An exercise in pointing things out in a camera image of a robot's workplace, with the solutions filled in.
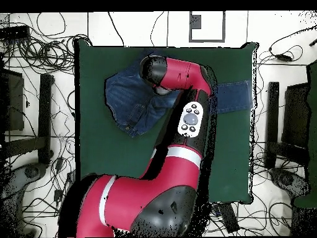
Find dark green spare cloth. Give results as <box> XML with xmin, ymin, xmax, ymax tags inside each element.
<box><xmin>293</xmin><ymin>60</ymin><xmax>317</xmax><ymax>209</ymax></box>

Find grey wheeled chair base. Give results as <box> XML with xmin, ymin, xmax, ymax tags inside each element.
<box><xmin>0</xmin><ymin>162</ymin><xmax>49</xmax><ymax>237</ymax></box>
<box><xmin>269</xmin><ymin>167</ymin><xmax>310</xmax><ymax>199</ymax></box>

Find grey square floor frame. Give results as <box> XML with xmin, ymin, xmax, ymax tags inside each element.
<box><xmin>188</xmin><ymin>11</ymin><xmax>227</xmax><ymax>43</ymax></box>

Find black power strip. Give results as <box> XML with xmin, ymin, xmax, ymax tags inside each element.
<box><xmin>66</xmin><ymin>172</ymin><xmax>77</xmax><ymax>187</ymax></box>
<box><xmin>0</xmin><ymin>25</ymin><xmax>31</xmax><ymax>40</ymax></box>
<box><xmin>216</xmin><ymin>202</ymin><xmax>240</xmax><ymax>234</ymax></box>

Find black box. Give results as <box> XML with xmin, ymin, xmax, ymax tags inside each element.
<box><xmin>0</xmin><ymin>68</ymin><xmax>25</xmax><ymax>132</ymax></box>
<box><xmin>281</xmin><ymin>82</ymin><xmax>310</xmax><ymax>148</ymax></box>

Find black cable tangle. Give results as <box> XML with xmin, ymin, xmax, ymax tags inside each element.
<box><xmin>2</xmin><ymin>12</ymin><xmax>91</xmax><ymax>75</ymax></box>

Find dark green table cloth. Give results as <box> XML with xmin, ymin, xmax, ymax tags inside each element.
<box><xmin>74</xmin><ymin>38</ymin><xmax>259</xmax><ymax>205</ymax></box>

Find black stand base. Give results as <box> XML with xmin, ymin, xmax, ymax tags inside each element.
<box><xmin>3</xmin><ymin>73</ymin><xmax>54</xmax><ymax>165</ymax></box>
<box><xmin>264</xmin><ymin>81</ymin><xmax>310</xmax><ymax>170</ymax></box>

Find blue denim jeans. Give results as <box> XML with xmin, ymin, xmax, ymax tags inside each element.
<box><xmin>104</xmin><ymin>48</ymin><xmax>254</xmax><ymax>138</ymax></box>

